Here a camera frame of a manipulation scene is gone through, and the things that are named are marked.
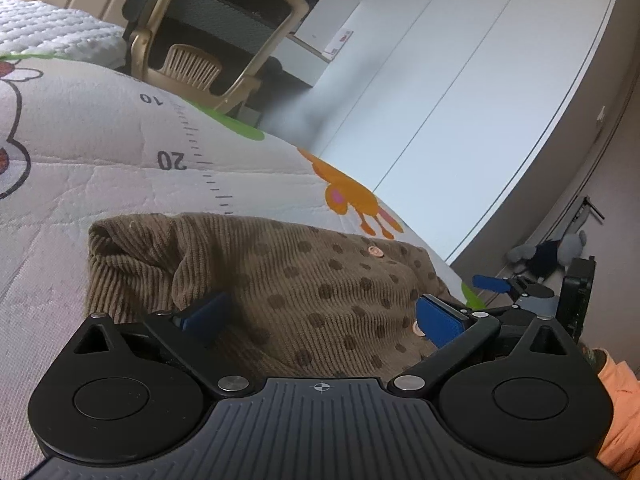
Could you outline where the brown corduroy dotted garment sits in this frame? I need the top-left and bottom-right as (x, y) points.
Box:
(86, 214), (452, 380)

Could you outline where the grey plush toy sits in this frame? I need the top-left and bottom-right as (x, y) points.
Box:
(506, 231), (587, 281)

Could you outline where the cartoon printed play mat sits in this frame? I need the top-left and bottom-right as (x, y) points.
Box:
(0, 51), (490, 480)

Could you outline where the white trash bin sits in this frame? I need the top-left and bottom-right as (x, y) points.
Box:
(235, 103), (262, 128)

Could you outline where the white box on desk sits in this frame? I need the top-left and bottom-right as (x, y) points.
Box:
(293, 0), (359, 60)

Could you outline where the white quilted mattress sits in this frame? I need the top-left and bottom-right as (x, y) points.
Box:
(1, 0), (126, 68)

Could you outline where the beige mesh office chair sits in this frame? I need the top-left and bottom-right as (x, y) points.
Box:
(122, 0), (309, 114)

